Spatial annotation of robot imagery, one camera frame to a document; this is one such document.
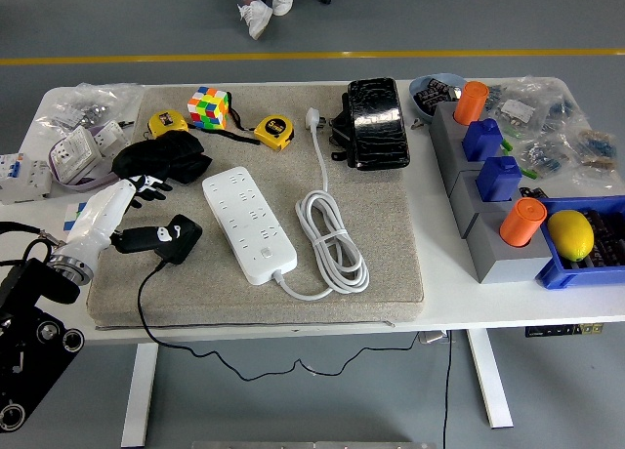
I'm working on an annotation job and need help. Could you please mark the white table leg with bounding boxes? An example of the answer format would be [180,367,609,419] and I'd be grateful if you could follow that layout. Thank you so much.
[120,342,160,448]
[466,329,515,429]

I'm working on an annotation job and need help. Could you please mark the light blue bowl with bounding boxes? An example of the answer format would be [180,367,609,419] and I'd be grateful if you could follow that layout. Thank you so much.
[408,73,468,124]

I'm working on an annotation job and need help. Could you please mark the clear bag of resistors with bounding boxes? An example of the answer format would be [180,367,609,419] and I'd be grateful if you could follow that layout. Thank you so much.
[568,121,624,189]
[536,77,587,128]
[515,129,580,180]

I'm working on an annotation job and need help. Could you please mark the metal bracket under table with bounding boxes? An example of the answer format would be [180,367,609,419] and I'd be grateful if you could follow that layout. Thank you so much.
[418,330,456,347]

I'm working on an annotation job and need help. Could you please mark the black cloth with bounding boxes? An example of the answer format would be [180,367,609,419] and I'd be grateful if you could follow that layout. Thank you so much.
[111,130,214,186]

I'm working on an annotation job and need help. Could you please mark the black plug adapter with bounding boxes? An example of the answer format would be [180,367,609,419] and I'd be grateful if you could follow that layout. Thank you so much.
[151,213,204,265]

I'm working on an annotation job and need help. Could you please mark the large colourful puzzle cube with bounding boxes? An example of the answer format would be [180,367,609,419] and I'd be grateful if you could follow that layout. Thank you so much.
[187,85,230,131]

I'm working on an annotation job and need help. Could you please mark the yellow tape measure 5m print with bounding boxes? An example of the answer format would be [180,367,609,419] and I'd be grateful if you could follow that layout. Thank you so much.
[253,115,296,152]

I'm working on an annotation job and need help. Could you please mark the black lanyard strap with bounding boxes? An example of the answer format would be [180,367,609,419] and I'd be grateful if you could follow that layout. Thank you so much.
[194,91,263,146]

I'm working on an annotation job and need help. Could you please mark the orange cylinder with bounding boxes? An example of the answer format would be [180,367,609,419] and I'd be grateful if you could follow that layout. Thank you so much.
[498,197,547,249]
[453,80,490,127]

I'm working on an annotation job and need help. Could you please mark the grey holder block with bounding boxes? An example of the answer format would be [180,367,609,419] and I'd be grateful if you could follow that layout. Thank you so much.
[428,101,473,147]
[437,131,489,177]
[466,209,556,285]
[448,168,521,240]

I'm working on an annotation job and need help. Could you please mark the white power strip cord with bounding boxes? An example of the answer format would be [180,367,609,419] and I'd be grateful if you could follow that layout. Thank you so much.
[280,105,371,303]

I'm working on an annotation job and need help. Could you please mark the white circuit breaker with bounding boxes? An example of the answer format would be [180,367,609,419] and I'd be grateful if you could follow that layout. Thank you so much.
[0,151,54,206]

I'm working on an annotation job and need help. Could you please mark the yellow lemon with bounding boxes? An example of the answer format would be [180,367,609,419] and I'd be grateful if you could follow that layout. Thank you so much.
[546,209,596,264]

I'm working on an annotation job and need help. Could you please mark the white power strip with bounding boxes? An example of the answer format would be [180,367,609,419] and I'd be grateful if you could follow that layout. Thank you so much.
[201,164,299,287]

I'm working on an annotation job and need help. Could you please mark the thin black plug cord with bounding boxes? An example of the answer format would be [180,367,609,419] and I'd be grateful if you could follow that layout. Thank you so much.
[137,261,424,383]

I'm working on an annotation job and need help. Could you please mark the glossy black case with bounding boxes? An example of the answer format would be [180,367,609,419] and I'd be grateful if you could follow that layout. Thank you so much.
[346,76,411,171]

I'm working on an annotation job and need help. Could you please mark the blue peg block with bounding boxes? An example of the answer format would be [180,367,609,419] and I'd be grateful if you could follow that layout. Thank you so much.
[462,118,505,162]
[476,155,523,204]

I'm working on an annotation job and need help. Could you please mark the dark components in bowl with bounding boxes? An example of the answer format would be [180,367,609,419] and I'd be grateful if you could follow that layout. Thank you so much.
[415,77,464,116]

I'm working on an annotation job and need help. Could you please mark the small colourful puzzle cube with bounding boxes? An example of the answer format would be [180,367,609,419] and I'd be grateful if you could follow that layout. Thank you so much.
[62,200,89,233]

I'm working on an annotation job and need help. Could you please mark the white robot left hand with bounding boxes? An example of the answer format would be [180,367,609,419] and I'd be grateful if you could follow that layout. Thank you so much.
[61,173,181,264]

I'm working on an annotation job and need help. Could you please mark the black hanging cable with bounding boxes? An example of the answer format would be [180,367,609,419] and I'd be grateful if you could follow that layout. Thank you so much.
[441,331,453,449]

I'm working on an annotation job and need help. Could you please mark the table control panel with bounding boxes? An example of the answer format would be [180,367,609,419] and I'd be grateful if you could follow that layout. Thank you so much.
[524,323,605,339]

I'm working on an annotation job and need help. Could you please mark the yellow tape measure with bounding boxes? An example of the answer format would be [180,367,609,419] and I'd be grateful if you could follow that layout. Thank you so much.
[146,110,189,139]

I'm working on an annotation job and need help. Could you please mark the clear bag of screws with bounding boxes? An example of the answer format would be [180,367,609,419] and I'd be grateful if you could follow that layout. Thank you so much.
[46,81,146,131]

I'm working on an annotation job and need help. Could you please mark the white socket module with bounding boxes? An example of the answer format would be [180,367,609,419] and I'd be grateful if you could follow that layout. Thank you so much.
[91,119,129,158]
[48,125,104,183]

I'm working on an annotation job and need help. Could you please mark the grey-brown mat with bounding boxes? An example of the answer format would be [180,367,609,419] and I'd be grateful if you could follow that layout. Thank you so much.
[86,83,425,331]

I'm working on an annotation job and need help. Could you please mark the dark components in bin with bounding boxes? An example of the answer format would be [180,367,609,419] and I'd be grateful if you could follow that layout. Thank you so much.
[583,209,625,269]

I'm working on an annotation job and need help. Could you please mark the clear bag white parts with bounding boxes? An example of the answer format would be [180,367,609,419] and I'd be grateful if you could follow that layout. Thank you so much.
[487,82,546,133]

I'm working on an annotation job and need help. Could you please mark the blue plastic bin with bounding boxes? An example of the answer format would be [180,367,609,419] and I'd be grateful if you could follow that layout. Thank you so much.
[534,194,625,292]

